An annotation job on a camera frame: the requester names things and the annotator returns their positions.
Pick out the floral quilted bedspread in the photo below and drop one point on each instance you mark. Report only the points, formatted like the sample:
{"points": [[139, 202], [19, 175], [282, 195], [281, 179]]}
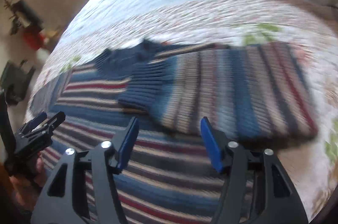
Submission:
{"points": [[309, 29]]}

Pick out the person's left hand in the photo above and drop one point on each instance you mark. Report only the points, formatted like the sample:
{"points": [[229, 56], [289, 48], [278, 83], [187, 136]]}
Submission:
{"points": [[26, 193]]}

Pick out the dark clutter with red item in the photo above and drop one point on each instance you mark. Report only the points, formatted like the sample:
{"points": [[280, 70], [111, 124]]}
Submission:
{"points": [[32, 29]]}

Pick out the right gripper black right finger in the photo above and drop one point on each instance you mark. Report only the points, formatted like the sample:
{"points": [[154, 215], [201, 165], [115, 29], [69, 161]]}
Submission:
{"points": [[257, 188]]}

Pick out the striped knitted sweater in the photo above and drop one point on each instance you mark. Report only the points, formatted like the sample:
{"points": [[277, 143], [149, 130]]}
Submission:
{"points": [[256, 95]]}

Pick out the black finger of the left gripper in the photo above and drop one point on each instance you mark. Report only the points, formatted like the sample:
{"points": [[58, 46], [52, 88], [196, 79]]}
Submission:
{"points": [[29, 126], [51, 123]]}

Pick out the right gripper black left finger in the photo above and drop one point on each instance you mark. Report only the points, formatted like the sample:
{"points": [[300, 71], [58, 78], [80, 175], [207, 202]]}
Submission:
{"points": [[63, 198]]}

